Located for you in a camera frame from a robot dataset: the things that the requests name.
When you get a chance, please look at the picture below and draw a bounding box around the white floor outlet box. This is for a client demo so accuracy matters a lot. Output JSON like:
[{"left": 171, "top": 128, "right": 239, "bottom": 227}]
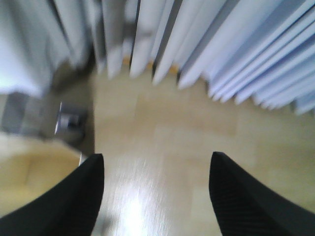
[{"left": 54, "top": 102, "right": 88, "bottom": 145}]

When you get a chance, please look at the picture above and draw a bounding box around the white curtain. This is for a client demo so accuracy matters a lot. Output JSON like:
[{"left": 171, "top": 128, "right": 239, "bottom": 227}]
[{"left": 0, "top": 0, "right": 315, "bottom": 115}]

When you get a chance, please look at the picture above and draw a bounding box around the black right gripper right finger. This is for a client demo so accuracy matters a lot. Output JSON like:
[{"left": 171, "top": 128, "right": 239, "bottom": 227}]
[{"left": 209, "top": 151, "right": 315, "bottom": 236}]

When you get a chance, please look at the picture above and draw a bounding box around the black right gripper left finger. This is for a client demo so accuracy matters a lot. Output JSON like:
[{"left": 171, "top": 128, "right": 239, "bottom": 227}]
[{"left": 0, "top": 154, "right": 104, "bottom": 236}]

